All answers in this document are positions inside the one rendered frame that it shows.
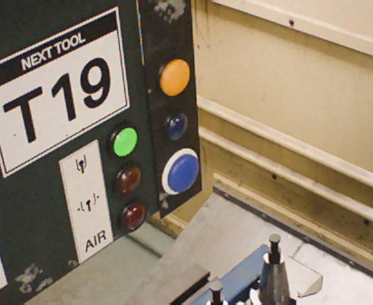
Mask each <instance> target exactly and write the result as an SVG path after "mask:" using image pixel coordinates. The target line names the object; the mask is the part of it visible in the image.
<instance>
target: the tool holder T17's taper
mask: <svg viewBox="0 0 373 305"><path fill-rule="evenodd" d="M257 297H258V299H259V300H260V302H261V303H263V304H264V305H285V303H287V302H288V301H289V300H290V285H289V281H288V273H287V270H286V266H285V259H284V256H283V254H281V255H280V261H278V262H271V261H269V259H268V253H267V254H266V255H265V257H264V262H263V266H262V269H261V275H260V284H259V287H258V290H257Z"/></svg>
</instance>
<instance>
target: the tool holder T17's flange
mask: <svg viewBox="0 0 373 305"><path fill-rule="evenodd" d="M289 285H290V300H289V301H288V302H287V303H285V305H297V297H298V294H297V290H296V289H295V288H294V286H293V285H292V284H291V283H289ZM250 305H264V304H263V303H261V302H260V300H259V299H258V297H257V291H255V290H254V289H252V290H250Z"/></svg>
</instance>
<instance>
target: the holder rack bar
mask: <svg viewBox="0 0 373 305"><path fill-rule="evenodd" d="M268 248H269V245H266V244H261V246H260V247H259V248H257V250H255V251H254V252H252V253H251V254H250V255H249V256H248V257H246V258H245V259H243V261H241V262H240V263H239V264H237V265H236V266H235V267H234V268H233V269H231V271H229V272H228V273H226V274H225V275H224V276H222V277H221V278H220V279H219V280H217V281H219V282H221V285H222V290H221V295H222V296H224V300H225V301H226V303H227V305H231V304H233V303H234V302H235V301H236V300H243V302H245V301H247V300H248V299H249V298H250V290H252V289H254V290H255V291H257V289H258V281H260V275H261V269H262V266H263V262H264V257H265V255H266V254H267V253H268ZM211 295H212V291H211V290H210V288H208V289H207V290H206V291H204V292H203V294H201V295H200V296H198V297H197V298H196V299H195V300H193V301H192V302H191V303H189V305H207V304H208V302H209V301H210V296H211Z"/></svg>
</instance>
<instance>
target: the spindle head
mask: <svg viewBox="0 0 373 305"><path fill-rule="evenodd" d="M115 6H116V7H118V13H119V24H120V29H121V40H122V45H123V60H124V66H125V77H126V83H127V88H128V98H129V105H130V107H128V108H126V109H125V110H123V111H121V112H119V113H117V114H116V115H114V116H112V117H111V118H109V119H106V121H104V122H101V123H99V124H97V125H96V126H94V127H93V128H91V129H90V130H88V131H86V132H85V133H81V135H78V136H76V138H73V139H72V140H70V141H69V142H67V143H65V144H62V145H61V146H60V147H57V148H56V149H53V150H52V151H51V152H49V153H48V154H45V155H44V156H42V157H40V158H39V159H37V160H35V161H33V162H31V163H28V165H26V166H24V167H23V168H21V169H19V170H18V171H16V172H13V173H12V174H10V175H8V176H7V177H3V175H2V173H1V170H0V260H1V264H2V266H3V269H4V274H5V280H6V282H7V284H6V285H5V286H4V287H3V288H1V289H0V305H23V304H25V303H26V302H28V301H29V300H30V299H32V298H34V297H35V296H36V295H38V294H39V293H41V292H42V291H43V290H45V289H47V288H48V287H49V286H52V284H54V283H55V282H57V281H58V280H60V279H61V278H62V277H64V276H65V275H67V274H68V273H69V272H71V271H73V270H74V269H75V268H77V267H78V266H80V265H82V263H83V262H82V263H79V259H78V255H77V251H76V245H75V241H74V232H73V229H72V222H71V219H70V212H69V208H68V205H67V198H66V195H65V191H64V182H63V175H62V173H61V169H60V161H61V160H62V159H64V158H66V157H67V156H69V155H71V154H73V153H75V152H77V151H79V149H82V148H84V147H85V146H86V145H88V144H90V143H92V142H94V141H95V140H97V142H98V146H99V150H100V159H101V163H102V171H103V179H104V188H105V191H106V196H107V204H108V209H109V217H110V222H111V225H112V234H113V241H117V240H118V239H119V238H121V237H122V236H123V235H124V234H125V232H123V231H121V229H119V224H118V216H119V214H120V212H121V209H122V208H123V206H124V205H125V203H127V202H128V201H129V200H131V199H134V198H137V197H140V198H142V199H144V200H145V201H146V202H147V204H148V214H147V216H146V220H147V219H148V218H149V217H151V216H152V215H154V214H155V213H156V212H158V210H159V208H158V196H157V189H156V177H155V170H154V164H153V151H152V133H151V126H150V121H149V108H148V102H147V95H146V82H145V77H144V65H143V61H142V43H141V37H140V24H139V18H138V12H137V0H0V59H2V58H4V57H6V56H8V55H10V54H13V53H14V52H18V51H19V50H22V49H24V48H25V47H28V46H29V45H31V44H35V43H37V42H39V41H40V40H44V39H45V38H47V37H49V36H51V35H54V34H57V33H59V32H61V31H63V30H65V29H66V28H69V27H70V26H74V25H76V24H79V23H81V22H83V21H84V20H86V19H89V18H91V17H92V16H96V15H98V14H100V13H101V12H104V11H106V10H109V9H111V8H112V7H115ZM129 121H130V122H132V123H135V124H136V125H137V127H138V128H139V131H140V141H139V142H138V144H137V148H136V149H135V150H134V152H133V154H131V155H130V156H129V157H128V158H127V159H124V160H122V161H116V160H115V159H112V157H111V156H109V154H108V152H107V149H106V144H107V141H108V139H109V135H110V134H111V132H112V130H113V128H115V127H116V126H117V125H118V124H119V123H123V122H129ZM129 161H137V162H138V163H140V164H141V165H142V167H143V169H144V177H143V180H142V185H141V187H140V189H138V190H137V192H136V193H135V194H133V195H132V196H130V197H128V198H125V199H122V198H120V197H118V196H116V194H115V193H114V192H113V177H114V175H115V174H116V173H117V171H118V169H119V168H121V166H123V165H124V164H125V163H127V162H129Z"/></svg>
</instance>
